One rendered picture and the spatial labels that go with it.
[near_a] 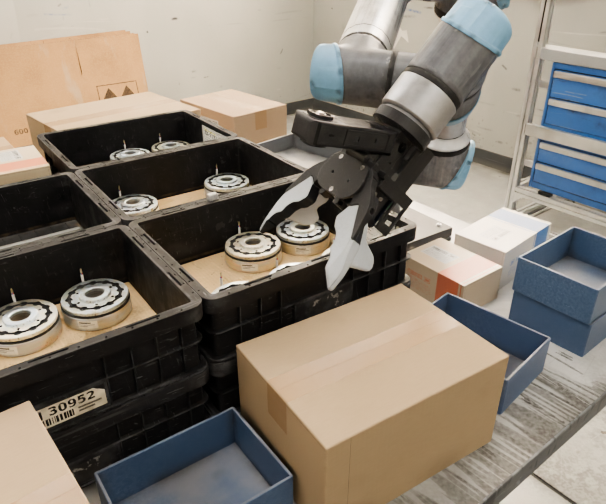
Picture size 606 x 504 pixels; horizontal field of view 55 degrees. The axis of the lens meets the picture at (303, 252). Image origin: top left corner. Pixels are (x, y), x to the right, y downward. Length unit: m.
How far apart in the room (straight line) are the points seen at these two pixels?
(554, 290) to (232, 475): 0.63
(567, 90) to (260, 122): 1.39
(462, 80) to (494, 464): 0.53
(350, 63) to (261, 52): 4.06
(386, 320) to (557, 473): 1.15
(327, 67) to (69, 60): 3.28
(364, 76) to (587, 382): 0.64
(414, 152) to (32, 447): 0.51
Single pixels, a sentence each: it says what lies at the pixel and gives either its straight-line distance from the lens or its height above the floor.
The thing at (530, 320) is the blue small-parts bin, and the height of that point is 0.72.
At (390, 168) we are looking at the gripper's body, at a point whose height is 1.13.
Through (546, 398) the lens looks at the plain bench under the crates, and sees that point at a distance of 1.05.
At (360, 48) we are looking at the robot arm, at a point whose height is 1.23.
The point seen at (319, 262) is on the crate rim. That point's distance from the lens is 0.87.
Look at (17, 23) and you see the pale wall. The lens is 4.05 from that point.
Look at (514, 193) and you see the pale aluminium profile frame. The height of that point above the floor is 0.27.
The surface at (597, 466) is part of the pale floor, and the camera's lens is 2.00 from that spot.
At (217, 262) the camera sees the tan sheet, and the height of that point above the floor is 0.83.
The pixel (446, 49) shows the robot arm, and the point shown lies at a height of 1.25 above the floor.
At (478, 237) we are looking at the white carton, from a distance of 1.29.
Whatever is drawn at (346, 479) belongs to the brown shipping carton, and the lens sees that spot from 0.74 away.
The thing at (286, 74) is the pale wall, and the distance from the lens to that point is 5.01.
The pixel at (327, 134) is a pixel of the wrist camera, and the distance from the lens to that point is 0.60.
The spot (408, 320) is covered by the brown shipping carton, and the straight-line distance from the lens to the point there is 0.87.
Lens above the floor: 1.36
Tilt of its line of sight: 29 degrees down
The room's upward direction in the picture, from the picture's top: straight up
